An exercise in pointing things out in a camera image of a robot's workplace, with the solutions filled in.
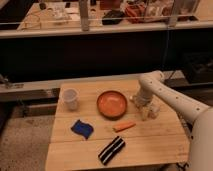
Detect white plastic bottle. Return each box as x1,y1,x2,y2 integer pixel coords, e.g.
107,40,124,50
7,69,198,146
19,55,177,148
130,95,160,120

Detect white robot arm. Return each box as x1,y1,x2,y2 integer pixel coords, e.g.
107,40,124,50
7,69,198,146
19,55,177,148
136,70,213,171

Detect orange carrot piece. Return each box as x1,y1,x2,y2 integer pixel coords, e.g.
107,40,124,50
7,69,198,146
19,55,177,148
113,121,136,132

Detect orange bowl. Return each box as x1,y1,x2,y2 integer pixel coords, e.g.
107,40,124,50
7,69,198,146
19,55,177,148
97,90,127,119

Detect black white striped cloth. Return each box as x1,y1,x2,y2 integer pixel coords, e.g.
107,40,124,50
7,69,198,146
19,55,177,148
98,136,126,165

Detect blue cloth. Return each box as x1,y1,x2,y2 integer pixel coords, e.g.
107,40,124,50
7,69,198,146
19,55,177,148
71,120,94,139

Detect translucent plastic cup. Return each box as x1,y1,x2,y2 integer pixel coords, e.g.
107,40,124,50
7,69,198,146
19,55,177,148
62,89,78,111

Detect black bag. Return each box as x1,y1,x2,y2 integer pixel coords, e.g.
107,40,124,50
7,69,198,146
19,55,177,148
102,10,124,25

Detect orange red bag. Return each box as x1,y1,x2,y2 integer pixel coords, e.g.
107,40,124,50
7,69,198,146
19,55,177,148
125,4,146,23

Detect grey metal post right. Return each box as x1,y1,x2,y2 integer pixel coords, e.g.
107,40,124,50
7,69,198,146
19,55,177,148
167,0,182,27

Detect grey metal post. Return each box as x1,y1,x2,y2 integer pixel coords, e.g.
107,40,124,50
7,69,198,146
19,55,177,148
167,0,182,27
79,0,89,31

